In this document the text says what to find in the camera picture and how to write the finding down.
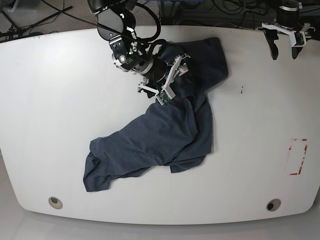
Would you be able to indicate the red tape rectangle marking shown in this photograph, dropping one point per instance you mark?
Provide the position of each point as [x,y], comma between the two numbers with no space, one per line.
[296,156]

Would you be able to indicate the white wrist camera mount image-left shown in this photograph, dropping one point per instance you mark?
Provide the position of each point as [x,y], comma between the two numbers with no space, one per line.
[166,93]

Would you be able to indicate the left table grommet hole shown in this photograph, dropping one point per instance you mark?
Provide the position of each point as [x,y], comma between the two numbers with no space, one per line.
[55,203]

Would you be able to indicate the right table grommet hole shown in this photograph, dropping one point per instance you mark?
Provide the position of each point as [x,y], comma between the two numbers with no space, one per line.
[273,205]

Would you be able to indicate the dark blue T-shirt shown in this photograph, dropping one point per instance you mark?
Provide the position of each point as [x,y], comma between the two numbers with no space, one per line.
[177,134]

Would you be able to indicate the table grommet hole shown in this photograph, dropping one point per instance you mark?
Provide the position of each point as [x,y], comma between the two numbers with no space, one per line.
[273,205]
[55,203]

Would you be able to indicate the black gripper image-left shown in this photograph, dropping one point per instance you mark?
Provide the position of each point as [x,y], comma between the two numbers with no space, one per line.
[156,69]

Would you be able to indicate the black tripod stand legs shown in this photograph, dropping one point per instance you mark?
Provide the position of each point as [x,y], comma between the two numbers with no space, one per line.
[24,22]

